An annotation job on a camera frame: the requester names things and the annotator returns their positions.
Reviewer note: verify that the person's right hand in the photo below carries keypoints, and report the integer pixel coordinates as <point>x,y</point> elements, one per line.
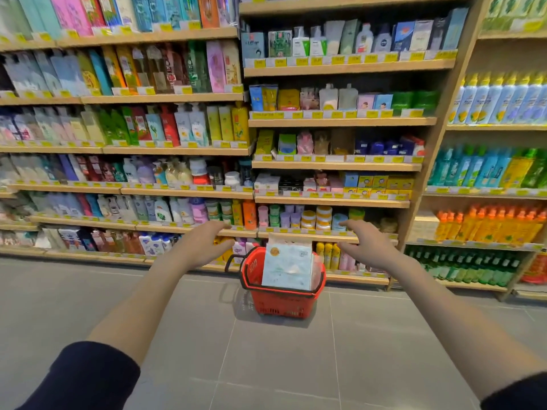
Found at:
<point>376,251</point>

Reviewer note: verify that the person's left hand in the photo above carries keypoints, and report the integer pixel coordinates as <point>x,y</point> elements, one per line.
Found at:
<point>198,247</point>

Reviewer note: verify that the person's left thumb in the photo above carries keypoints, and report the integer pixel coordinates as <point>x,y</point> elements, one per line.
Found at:
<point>225,246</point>

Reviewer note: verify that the person's right thumb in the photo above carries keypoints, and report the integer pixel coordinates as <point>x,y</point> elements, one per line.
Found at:
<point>347,248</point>

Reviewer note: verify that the person's right forearm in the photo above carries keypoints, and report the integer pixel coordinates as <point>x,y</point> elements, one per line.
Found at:
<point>461,328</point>

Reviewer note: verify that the person's left forearm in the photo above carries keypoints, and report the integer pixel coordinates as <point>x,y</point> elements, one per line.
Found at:
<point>145,298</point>

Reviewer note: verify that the row of yellow pink bottles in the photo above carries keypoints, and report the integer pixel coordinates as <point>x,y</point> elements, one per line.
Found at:
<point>331,254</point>

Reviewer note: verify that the translucent pink packet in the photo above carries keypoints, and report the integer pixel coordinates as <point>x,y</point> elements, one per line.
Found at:
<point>317,273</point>

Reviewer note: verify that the row of cream jars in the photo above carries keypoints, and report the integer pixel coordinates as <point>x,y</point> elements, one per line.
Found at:
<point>307,217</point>

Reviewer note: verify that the white printed packet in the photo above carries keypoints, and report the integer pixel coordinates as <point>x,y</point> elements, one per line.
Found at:
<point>287,264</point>

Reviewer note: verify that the row of soap boxes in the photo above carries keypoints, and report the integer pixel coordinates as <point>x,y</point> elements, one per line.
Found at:
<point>371,181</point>

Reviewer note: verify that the red plastic shopping basket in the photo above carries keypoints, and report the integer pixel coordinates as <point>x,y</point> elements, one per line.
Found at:
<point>277,301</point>

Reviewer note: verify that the beige cardboard box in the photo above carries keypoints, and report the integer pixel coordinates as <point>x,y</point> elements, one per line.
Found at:
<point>424,228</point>

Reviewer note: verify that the row of sponges and blue boxes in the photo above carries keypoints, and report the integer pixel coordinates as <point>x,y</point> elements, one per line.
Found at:
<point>376,145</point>

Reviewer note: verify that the row of mixed small bottles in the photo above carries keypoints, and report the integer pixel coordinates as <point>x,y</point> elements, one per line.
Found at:
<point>141,170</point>

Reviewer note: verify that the row of low toiletry packs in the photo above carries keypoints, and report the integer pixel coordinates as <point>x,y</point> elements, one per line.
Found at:
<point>107,241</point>

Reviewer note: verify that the row of dark green bottles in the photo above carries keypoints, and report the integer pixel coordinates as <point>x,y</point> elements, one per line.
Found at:
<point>466,266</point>

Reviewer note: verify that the row of orange bottles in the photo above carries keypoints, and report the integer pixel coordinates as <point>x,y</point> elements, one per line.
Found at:
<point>495,226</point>

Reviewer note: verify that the row of small cosmetic packs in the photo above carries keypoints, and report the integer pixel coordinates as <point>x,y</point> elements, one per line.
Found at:
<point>329,98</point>

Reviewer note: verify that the wide wooden shelf unit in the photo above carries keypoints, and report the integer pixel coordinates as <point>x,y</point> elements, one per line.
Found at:
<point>171,98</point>

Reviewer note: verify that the row of blue green bottles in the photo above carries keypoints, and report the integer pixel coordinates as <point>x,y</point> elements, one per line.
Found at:
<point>487,168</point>

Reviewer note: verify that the narrow wooden shelf unit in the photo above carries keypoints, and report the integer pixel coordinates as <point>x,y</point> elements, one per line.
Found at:
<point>337,68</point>

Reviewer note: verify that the wooden detergent shelf unit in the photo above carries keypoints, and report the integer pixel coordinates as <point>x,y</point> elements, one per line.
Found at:
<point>491,134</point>

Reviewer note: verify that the dark navy sleeve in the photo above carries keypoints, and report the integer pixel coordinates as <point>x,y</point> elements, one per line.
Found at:
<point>81,380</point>
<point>519,394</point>

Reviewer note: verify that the row of pastel refill pouches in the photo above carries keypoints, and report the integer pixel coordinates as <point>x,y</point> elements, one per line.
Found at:
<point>128,68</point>

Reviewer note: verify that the row of tubes and boxes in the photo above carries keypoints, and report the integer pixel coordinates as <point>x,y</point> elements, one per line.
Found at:
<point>342,38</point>

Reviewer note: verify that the row of white yellow-capped bottles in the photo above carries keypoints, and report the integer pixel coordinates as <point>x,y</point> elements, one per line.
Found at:
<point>500,100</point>

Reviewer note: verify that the row of colourful tall pouches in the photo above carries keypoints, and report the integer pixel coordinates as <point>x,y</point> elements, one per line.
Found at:
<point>107,10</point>

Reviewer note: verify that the row of green white packs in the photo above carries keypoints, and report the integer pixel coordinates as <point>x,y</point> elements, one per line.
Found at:
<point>513,8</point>

